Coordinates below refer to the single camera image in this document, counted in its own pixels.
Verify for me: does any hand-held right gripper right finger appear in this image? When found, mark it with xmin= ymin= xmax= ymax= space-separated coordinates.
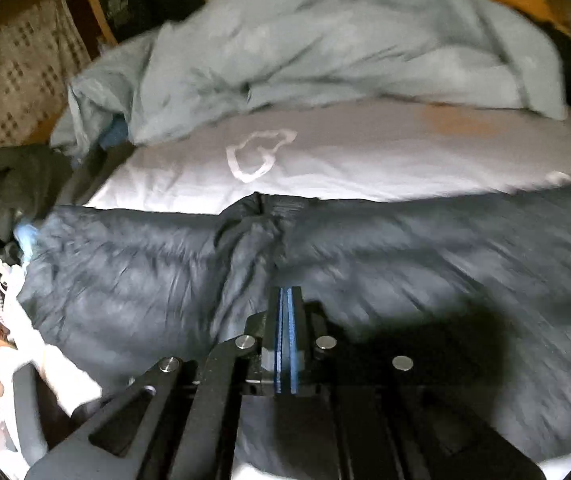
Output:
xmin=285 ymin=287 xmax=549 ymax=480

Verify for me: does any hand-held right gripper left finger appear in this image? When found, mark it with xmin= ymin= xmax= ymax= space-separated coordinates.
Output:
xmin=24 ymin=287 xmax=286 ymax=480

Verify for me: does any black down jacket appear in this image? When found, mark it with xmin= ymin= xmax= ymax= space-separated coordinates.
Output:
xmin=16 ymin=180 xmax=571 ymax=466

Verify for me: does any light blue small cloth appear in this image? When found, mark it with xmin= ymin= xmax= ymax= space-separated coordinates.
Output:
xmin=13 ymin=222 xmax=41 ymax=263

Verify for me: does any olive green cloth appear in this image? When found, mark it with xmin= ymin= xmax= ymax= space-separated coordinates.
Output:
xmin=0 ymin=145 xmax=86 ymax=251

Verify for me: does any light blue floral duvet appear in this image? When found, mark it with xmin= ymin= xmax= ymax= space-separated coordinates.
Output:
xmin=50 ymin=0 xmax=569 ymax=153

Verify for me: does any brown patterned curtain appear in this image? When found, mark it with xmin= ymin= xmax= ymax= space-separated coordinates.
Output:
xmin=0 ymin=0 xmax=91 ymax=186

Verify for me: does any wooden bed frame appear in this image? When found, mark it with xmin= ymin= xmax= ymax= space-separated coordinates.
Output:
xmin=0 ymin=0 xmax=119 ymax=46

